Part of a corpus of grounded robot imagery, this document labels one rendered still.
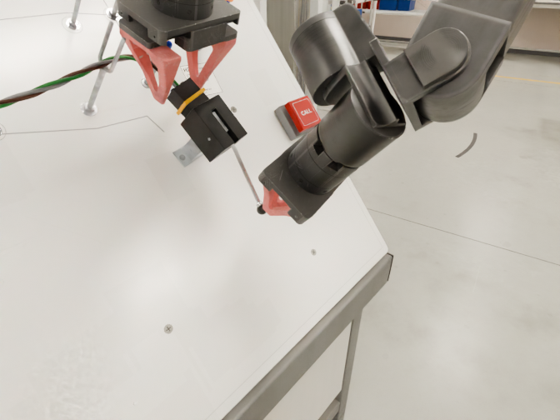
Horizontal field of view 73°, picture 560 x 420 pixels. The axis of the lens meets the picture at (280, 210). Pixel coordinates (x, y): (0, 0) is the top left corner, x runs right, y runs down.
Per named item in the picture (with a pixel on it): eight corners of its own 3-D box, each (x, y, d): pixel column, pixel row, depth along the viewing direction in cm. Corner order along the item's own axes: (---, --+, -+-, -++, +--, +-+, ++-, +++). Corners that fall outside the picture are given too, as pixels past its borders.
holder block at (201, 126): (209, 162, 45) (225, 149, 42) (179, 124, 44) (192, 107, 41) (232, 147, 47) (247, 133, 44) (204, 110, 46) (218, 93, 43)
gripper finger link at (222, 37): (142, 83, 43) (140, -2, 36) (190, 67, 47) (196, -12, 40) (183, 116, 41) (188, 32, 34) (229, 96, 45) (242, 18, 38)
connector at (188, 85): (195, 128, 44) (202, 121, 42) (165, 97, 43) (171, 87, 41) (211, 116, 46) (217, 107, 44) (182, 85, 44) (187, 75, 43)
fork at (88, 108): (101, 112, 44) (133, 37, 33) (87, 119, 43) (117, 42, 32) (89, 99, 44) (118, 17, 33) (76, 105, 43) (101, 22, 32)
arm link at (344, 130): (380, 132, 28) (425, 128, 31) (342, 57, 29) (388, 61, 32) (327, 177, 33) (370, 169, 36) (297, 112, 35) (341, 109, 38)
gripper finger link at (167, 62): (122, 91, 41) (114, 3, 34) (173, 73, 46) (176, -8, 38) (163, 125, 39) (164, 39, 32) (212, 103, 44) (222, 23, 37)
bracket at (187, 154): (184, 167, 48) (200, 152, 44) (172, 152, 48) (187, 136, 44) (208, 151, 51) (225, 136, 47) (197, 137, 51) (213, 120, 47)
